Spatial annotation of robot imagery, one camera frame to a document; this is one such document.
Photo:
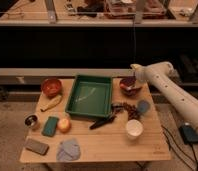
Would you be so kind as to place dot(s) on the grey eraser block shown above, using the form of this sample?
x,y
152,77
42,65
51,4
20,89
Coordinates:
x,y
36,146

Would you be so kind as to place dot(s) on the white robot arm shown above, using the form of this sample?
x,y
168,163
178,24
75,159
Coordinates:
x,y
158,75

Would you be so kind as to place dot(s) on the dark red bowl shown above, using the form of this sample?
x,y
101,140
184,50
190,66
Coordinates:
x,y
129,87

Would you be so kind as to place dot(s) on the green plastic tray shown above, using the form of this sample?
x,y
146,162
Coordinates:
x,y
90,96

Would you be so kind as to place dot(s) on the black marker tool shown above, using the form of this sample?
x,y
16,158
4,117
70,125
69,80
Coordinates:
x,y
102,122

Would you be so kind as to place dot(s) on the yellow banana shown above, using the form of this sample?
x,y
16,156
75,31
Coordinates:
x,y
52,103

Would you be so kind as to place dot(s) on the blue grey cup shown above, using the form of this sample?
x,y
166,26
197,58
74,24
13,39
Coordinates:
x,y
143,106

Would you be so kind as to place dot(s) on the red yellow apple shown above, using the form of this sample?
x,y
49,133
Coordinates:
x,y
64,125

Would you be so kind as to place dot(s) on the white paper cup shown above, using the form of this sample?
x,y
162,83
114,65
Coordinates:
x,y
134,129

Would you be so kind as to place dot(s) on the green sponge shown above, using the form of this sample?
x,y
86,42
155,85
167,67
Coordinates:
x,y
49,128

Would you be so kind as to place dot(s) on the blue grey cloth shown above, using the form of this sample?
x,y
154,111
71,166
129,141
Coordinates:
x,y
68,150

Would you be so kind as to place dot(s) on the small metal cup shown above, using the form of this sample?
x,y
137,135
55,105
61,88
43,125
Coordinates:
x,y
32,122

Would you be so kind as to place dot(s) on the black foot pedal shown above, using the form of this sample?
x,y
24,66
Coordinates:
x,y
188,134

